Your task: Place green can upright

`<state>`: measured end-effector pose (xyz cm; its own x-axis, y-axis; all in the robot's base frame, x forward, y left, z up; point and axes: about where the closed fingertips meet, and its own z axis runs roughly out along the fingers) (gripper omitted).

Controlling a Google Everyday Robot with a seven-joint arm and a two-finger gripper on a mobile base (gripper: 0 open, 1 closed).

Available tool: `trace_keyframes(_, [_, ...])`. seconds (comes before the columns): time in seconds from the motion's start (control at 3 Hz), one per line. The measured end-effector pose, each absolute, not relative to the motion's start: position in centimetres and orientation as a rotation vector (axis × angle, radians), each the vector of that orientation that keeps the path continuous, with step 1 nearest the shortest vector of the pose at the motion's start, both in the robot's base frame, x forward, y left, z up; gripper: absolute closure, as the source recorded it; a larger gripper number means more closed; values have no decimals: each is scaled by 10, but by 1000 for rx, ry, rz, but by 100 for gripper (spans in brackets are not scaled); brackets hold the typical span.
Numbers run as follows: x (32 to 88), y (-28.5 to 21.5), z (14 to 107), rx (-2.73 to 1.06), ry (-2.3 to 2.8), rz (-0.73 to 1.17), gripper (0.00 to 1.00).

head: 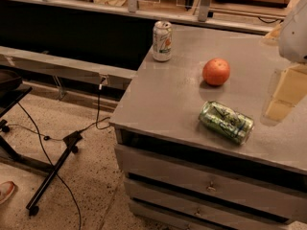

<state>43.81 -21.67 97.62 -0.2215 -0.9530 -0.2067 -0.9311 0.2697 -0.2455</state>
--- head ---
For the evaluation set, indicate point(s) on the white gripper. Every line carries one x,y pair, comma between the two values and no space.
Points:
295,34

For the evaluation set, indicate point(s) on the green soda can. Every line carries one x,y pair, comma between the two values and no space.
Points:
233,125

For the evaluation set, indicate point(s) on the white soda can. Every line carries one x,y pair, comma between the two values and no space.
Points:
162,40

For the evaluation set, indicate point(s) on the orange fruit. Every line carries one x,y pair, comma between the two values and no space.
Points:
216,71

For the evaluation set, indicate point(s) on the grey drawer cabinet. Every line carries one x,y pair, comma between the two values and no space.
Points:
169,157

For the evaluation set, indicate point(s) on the black rolling stand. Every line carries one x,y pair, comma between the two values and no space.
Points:
13,90

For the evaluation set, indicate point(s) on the orange white shoe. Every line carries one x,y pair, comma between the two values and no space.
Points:
6,191

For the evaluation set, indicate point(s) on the metal drawer handle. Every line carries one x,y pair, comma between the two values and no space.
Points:
198,213
210,187

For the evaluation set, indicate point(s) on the lower metal drawer handle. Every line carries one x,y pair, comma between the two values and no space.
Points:
198,213

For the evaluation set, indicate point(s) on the grey metal shelf rail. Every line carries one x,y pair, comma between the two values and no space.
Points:
63,67

